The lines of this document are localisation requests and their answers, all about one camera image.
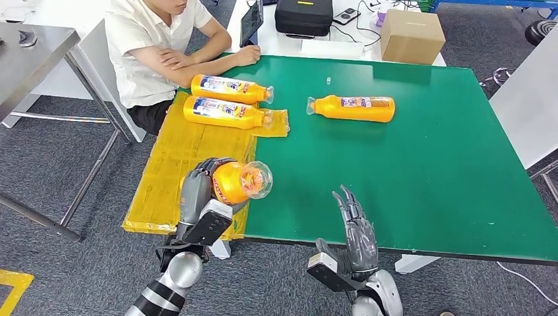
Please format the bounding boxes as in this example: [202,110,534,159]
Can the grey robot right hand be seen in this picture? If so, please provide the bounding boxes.
[316,185,379,282]

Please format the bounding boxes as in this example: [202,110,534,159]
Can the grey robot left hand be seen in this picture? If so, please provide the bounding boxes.
[178,157,238,236]

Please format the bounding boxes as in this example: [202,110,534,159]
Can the orange detergent bottle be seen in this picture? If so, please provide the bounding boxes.
[183,95,274,130]
[211,160,274,206]
[305,95,396,123]
[191,74,275,105]

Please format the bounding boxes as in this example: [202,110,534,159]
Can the yellow taped cardboard mat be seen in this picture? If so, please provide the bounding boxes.
[122,90,291,241]

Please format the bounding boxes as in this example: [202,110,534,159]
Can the white table leg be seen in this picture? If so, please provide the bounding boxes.
[208,238,232,260]
[394,255,441,276]

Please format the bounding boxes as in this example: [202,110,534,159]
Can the person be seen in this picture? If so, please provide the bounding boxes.
[104,0,261,136]

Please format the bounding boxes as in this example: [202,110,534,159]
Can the white table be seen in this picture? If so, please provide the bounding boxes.
[226,0,447,68]

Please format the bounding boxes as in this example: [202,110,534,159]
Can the black tablet on stand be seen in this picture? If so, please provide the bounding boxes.
[240,0,264,48]

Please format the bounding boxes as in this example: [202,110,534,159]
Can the stainless steel table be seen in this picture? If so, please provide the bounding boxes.
[0,22,133,243]

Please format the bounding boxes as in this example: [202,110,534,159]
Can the black carrying case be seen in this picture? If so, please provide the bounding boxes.
[274,0,334,38]

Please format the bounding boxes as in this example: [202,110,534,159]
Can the brown cardboard box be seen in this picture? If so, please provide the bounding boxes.
[380,9,446,66]

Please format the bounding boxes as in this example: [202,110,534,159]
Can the white board panel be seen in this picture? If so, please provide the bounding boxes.
[489,24,558,170]

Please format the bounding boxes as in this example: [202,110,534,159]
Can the small grey metal part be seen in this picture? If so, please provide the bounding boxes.
[18,30,39,48]

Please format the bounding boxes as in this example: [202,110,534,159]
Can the small purple item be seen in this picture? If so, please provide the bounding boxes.
[370,9,389,29]

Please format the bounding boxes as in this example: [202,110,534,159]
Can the black remote controller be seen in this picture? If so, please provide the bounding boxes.
[332,7,362,26]

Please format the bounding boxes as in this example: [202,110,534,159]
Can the blue metal shelf rack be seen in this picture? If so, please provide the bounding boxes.
[431,0,558,11]

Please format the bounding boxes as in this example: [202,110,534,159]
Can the black round stool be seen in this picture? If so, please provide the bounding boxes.
[524,19,558,48]

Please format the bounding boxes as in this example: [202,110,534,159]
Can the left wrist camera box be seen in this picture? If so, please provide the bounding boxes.
[183,199,234,246]

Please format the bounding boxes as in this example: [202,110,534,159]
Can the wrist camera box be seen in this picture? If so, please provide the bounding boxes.
[306,251,363,292]
[183,199,234,246]

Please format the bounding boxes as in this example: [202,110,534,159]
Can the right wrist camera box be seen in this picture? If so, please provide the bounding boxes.
[306,251,363,292]

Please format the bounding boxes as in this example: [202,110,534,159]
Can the white floor cable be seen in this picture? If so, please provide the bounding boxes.
[497,261,558,308]

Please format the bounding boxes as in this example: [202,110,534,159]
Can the steel frame legs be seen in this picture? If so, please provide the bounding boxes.
[529,159,558,205]

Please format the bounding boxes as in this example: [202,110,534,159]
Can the grey coiled cable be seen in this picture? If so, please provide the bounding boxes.
[479,67,516,88]

